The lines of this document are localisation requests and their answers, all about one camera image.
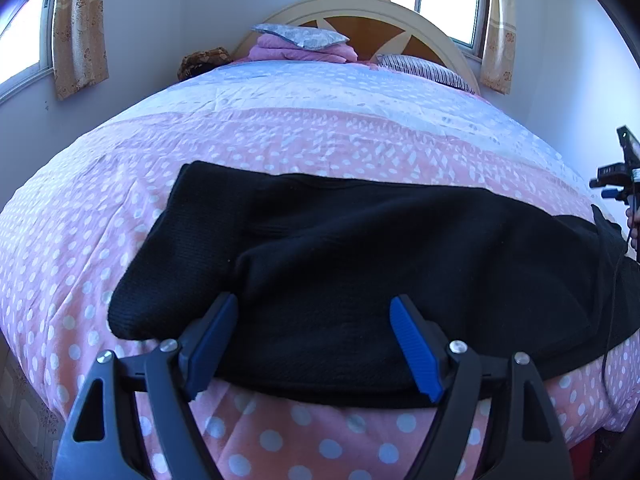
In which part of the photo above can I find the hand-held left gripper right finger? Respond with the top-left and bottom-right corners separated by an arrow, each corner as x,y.
389,295 -> 574,480

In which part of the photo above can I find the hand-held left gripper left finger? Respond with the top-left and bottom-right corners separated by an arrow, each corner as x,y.
53,292 -> 239,480

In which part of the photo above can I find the black knitted sweater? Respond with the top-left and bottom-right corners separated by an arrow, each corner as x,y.
108,160 -> 640,409

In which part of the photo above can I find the person's right hand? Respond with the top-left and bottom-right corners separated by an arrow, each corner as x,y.
625,205 -> 640,251

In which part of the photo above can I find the striped pillow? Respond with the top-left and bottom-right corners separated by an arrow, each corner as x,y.
376,53 -> 477,95

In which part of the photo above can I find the pink polka dot blanket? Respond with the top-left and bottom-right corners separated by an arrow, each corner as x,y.
0,58 -> 640,480

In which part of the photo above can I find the window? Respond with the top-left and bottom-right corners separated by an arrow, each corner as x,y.
0,0 -> 62,103
413,0 -> 492,57

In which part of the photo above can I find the cream wooden headboard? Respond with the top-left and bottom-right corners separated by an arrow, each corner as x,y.
233,0 -> 482,97

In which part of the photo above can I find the brown patterned cushion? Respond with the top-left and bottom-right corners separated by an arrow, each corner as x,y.
178,47 -> 234,82

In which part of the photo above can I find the folded pink blanket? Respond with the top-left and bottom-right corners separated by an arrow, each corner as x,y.
248,34 -> 358,64

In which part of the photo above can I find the grey patterned pillow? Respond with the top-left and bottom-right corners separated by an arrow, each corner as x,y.
250,23 -> 350,53

